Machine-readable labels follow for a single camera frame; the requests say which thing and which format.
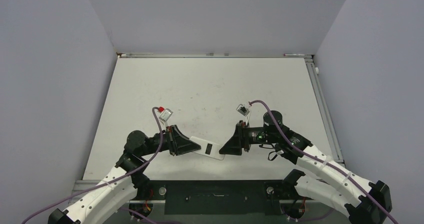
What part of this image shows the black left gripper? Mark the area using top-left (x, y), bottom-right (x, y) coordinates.
top-left (139, 124), bottom-right (201, 157)

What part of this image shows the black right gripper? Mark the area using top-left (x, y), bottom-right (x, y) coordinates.
top-left (220, 119), bottom-right (278, 155)

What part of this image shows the white red remote control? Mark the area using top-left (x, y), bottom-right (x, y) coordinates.
top-left (189, 136), bottom-right (225, 161)

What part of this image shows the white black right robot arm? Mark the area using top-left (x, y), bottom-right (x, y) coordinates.
top-left (219, 110), bottom-right (393, 224)

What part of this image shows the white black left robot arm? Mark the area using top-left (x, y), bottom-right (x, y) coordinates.
top-left (47, 125), bottom-right (208, 224)

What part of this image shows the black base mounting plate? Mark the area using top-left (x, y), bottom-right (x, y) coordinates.
top-left (129, 180), bottom-right (304, 216)

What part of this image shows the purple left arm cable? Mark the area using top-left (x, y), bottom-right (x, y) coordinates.
top-left (21, 107), bottom-right (166, 224)

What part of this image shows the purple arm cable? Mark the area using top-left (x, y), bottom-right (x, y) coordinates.
top-left (248, 99), bottom-right (400, 224)
top-left (21, 107), bottom-right (166, 224)

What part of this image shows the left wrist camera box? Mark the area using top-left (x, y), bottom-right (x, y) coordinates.
top-left (158, 107), bottom-right (174, 123)

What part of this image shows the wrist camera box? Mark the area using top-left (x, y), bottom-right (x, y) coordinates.
top-left (158, 107), bottom-right (174, 123)
top-left (236, 102), bottom-right (252, 125)

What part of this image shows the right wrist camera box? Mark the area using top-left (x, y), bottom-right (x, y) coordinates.
top-left (236, 102), bottom-right (252, 125)

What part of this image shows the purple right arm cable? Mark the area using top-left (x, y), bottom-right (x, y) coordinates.
top-left (248, 99), bottom-right (400, 224)

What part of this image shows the aluminium back table rail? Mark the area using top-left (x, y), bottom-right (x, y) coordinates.
top-left (117, 52), bottom-right (314, 59)

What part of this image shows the aluminium table edge rail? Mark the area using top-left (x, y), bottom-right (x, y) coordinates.
top-left (304, 55), bottom-right (345, 166)

